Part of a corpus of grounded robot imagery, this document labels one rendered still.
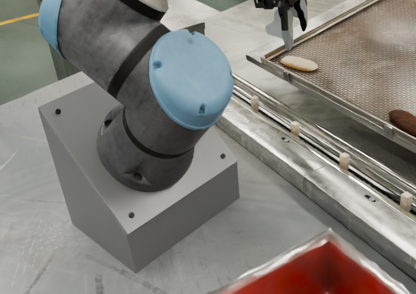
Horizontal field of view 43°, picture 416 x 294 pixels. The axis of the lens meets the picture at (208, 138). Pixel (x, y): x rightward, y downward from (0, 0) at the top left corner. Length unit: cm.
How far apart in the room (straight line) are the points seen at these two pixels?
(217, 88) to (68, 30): 20
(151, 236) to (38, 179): 35
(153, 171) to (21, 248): 29
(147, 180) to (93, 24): 25
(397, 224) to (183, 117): 37
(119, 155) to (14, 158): 46
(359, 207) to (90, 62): 46
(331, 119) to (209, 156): 37
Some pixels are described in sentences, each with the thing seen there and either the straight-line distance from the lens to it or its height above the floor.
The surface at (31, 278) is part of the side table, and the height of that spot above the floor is 82.
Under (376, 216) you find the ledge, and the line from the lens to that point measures 86.
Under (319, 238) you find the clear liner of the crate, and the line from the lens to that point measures 72.
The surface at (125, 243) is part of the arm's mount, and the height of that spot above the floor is 88.
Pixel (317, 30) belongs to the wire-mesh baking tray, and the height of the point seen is 92.
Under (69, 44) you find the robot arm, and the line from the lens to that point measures 69.
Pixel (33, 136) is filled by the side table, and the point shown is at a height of 82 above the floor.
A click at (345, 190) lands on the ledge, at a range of 90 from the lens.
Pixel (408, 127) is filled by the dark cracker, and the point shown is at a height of 90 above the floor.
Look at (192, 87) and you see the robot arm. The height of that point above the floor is 113.
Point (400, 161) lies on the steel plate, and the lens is 105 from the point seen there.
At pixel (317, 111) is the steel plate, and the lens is 120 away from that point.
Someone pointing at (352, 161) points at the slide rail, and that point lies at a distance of 99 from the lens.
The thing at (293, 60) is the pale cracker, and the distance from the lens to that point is 123.
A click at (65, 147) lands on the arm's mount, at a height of 100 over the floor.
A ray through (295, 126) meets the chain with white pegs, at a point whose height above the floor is 87.
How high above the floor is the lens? 141
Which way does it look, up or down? 32 degrees down
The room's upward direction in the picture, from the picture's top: 6 degrees counter-clockwise
